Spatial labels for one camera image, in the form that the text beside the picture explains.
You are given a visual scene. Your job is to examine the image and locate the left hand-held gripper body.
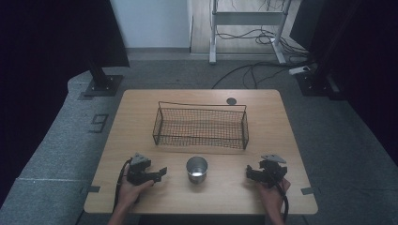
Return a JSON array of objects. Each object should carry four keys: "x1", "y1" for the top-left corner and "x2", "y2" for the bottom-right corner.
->
[{"x1": 126, "y1": 152, "x2": 162, "y2": 187}]

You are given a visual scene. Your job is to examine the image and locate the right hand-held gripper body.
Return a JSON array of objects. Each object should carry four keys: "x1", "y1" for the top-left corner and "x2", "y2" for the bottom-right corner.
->
[{"x1": 251, "y1": 153, "x2": 288, "y2": 188}]

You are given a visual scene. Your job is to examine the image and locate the metal cup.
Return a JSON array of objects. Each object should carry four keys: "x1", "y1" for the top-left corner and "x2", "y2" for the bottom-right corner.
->
[{"x1": 185, "y1": 156, "x2": 209, "y2": 185}]

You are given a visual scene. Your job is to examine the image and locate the black wire mesh basket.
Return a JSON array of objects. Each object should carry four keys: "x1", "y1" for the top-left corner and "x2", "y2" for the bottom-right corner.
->
[{"x1": 152, "y1": 100, "x2": 251, "y2": 151}]

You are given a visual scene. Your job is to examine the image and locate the person's left hand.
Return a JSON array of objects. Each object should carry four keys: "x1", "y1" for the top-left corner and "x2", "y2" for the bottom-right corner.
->
[{"x1": 117, "y1": 167, "x2": 156, "y2": 214}]

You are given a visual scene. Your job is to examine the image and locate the person's right hand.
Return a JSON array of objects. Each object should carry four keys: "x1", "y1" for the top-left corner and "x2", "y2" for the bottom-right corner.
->
[{"x1": 255, "y1": 177, "x2": 292, "y2": 219}]

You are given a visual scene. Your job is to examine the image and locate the black stand base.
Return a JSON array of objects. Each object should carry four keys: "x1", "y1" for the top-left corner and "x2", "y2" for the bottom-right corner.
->
[{"x1": 295, "y1": 70, "x2": 342, "y2": 98}]

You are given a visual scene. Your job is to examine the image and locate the white power strip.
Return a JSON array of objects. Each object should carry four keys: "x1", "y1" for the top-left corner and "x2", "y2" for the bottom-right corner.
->
[{"x1": 288, "y1": 65, "x2": 312, "y2": 76}]

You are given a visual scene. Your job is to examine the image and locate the black curtain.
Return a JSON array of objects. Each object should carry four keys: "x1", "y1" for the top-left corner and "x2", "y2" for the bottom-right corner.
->
[
  {"x1": 0, "y1": 0, "x2": 130, "y2": 207},
  {"x1": 289, "y1": 0, "x2": 398, "y2": 167}
]

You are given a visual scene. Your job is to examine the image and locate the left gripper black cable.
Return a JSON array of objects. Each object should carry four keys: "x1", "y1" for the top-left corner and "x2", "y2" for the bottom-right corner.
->
[{"x1": 114, "y1": 157, "x2": 133, "y2": 210}]

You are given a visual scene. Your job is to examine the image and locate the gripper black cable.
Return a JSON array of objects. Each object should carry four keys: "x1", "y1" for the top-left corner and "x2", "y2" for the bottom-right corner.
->
[
  {"x1": 114, "y1": 157, "x2": 133, "y2": 210},
  {"x1": 266, "y1": 168, "x2": 290, "y2": 222}
]

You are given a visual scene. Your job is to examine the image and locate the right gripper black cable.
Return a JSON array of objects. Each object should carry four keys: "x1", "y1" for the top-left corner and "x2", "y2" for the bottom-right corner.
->
[{"x1": 266, "y1": 168, "x2": 290, "y2": 222}]

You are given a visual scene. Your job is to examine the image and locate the black stand with base plate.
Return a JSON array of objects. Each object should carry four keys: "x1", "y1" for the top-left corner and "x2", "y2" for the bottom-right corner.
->
[{"x1": 84, "y1": 59, "x2": 124, "y2": 98}]

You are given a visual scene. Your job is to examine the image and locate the black floor cables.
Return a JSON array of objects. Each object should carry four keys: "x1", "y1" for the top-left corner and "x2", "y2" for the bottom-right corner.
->
[{"x1": 211, "y1": 0, "x2": 317, "y2": 90}]

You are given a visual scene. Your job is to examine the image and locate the white metal desk frame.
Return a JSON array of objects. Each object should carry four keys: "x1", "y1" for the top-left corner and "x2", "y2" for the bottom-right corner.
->
[{"x1": 208, "y1": 0, "x2": 293, "y2": 66}]

